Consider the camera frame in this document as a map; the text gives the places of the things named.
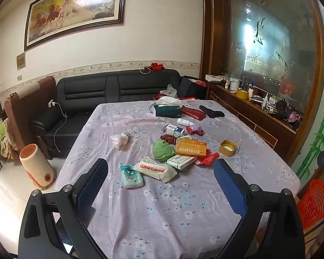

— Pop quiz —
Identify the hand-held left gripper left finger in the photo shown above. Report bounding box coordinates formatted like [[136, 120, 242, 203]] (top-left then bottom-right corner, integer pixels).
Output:
[[17, 158, 110, 259]]

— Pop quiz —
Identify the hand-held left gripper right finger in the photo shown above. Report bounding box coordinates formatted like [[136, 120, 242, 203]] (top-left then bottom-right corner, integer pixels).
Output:
[[213, 158, 306, 259]]

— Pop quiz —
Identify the teal wet wipes packet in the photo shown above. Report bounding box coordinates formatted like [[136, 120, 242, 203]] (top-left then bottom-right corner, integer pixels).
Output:
[[119, 164, 144, 189]]

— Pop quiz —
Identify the red plastic mesh basket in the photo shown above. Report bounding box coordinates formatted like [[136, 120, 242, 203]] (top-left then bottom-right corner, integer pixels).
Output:
[[296, 179, 324, 230]]

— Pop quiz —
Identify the orange medicine box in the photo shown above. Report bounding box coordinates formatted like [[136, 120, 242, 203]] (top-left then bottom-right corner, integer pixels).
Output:
[[175, 137, 208, 157]]

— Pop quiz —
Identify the red flat wrapper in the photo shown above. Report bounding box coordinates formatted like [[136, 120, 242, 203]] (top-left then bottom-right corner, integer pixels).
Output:
[[194, 151, 220, 167]]

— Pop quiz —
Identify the bamboo painted glass panel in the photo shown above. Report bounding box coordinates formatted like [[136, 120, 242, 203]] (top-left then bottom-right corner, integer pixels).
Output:
[[291, 19, 324, 179]]

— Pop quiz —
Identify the crumpled white tissue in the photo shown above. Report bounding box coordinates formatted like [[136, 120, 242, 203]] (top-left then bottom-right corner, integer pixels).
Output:
[[110, 131, 129, 150]]

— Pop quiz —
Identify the white green medicine box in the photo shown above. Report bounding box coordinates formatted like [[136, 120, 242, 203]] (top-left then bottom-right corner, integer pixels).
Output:
[[166, 154, 198, 171]]

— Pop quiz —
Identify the pink cloth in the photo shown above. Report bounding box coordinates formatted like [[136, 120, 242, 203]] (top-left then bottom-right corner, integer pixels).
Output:
[[286, 111, 300, 123]]

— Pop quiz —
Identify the white orange cylindrical appliance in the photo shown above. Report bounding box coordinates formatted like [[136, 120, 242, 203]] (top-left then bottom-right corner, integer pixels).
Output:
[[19, 144, 56, 190]]

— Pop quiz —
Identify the white tissue packet red print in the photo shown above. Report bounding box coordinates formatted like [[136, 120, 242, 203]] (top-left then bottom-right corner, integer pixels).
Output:
[[133, 156, 178, 183]]

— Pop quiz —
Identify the crumpled red wrapper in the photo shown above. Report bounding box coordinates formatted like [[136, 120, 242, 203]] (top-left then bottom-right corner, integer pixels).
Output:
[[187, 125, 205, 136]]

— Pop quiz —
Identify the cardboard sheet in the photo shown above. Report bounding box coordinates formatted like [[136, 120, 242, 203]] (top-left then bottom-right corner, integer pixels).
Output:
[[302, 218, 324, 259]]

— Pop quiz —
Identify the black bag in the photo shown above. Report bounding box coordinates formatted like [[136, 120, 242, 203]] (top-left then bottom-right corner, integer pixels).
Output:
[[275, 99, 288, 119]]

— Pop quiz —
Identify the wooden cabinet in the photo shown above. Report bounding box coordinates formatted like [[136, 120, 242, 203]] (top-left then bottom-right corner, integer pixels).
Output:
[[206, 82, 298, 155]]

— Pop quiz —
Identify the green sponge cloth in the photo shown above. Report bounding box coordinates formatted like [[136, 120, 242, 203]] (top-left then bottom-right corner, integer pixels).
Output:
[[152, 139, 177, 160]]

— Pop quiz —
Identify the dark red packet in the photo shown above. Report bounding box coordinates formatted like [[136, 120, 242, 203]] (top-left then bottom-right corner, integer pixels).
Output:
[[161, 133, 178, 144]]

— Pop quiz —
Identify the blue white medicine box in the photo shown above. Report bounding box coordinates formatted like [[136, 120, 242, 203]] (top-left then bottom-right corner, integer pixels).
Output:
[[164, 124, 186, 138]]

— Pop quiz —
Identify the black remote control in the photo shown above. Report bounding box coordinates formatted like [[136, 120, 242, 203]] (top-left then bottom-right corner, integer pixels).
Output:
[[199, 104, 225, 118]]

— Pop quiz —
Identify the white bottle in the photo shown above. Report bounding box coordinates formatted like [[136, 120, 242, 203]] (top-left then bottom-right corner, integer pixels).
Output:
[[176, 118, 195, 127]]

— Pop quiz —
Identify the red pouch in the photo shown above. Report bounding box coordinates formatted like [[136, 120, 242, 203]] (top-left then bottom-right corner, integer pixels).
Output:
[[181, 105, 206, 121]]

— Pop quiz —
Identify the beige cloth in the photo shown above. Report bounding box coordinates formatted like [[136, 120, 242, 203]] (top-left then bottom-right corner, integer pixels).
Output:
[[0, 118, 20, 160]]

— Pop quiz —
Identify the black leather sofa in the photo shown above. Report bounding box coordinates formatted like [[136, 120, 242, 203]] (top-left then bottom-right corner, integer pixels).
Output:
[[30, 69, 184, 160]]

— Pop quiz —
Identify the green tissue box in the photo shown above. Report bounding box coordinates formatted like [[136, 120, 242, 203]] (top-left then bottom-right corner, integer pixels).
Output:
[[153, 96, 182, 118]]

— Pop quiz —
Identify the brown padded chair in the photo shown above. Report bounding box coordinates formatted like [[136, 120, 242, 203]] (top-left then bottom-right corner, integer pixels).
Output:
[[4, 76, 57, 155]]

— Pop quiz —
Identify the dark blue bag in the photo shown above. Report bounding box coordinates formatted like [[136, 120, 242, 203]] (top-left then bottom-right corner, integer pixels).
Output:
[[178, 76, 207, 99]]

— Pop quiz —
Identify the flat white box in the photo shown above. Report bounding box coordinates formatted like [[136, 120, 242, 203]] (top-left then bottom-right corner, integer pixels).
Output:
[[205, 74, 229, 83]]

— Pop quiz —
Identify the clear plastic bag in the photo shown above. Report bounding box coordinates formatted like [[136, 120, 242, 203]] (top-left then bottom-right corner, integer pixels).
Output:
[[159, 84, 178, 98]]

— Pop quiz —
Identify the wooden glass partition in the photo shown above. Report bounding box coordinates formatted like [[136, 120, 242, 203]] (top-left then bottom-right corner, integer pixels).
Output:
[[201, 0, 324, 163]]

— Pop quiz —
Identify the framed horse painting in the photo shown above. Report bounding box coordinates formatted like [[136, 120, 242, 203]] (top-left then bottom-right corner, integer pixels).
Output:
[[24, 0, 128, 51]]

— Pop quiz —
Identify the white charger cable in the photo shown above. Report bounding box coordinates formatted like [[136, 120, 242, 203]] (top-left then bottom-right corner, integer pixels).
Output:
[[53, 105, 68, 153]]

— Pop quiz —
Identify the small wall plaque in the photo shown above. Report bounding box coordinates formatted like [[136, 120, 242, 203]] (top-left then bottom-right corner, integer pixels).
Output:
[[16, 53, 26, 70]]

